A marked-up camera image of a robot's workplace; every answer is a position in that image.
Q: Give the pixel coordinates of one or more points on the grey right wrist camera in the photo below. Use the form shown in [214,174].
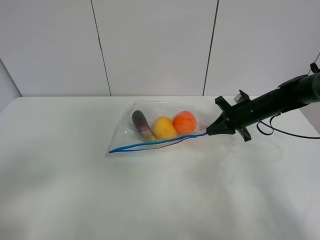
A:
[238,98]

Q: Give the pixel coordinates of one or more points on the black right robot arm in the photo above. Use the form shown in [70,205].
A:
[293,94]

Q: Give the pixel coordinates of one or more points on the yellow toy mango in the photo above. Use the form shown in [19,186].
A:
[163,128]

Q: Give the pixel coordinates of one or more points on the purple toy eggplant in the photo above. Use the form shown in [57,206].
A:
[141,124]

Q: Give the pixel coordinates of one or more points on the orange toy fruit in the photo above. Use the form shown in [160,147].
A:
[184,122]

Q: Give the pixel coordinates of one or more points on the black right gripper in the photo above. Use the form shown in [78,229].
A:
[236,118]

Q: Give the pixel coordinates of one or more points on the clear plastic zip bag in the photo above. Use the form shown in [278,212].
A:
[127,139]

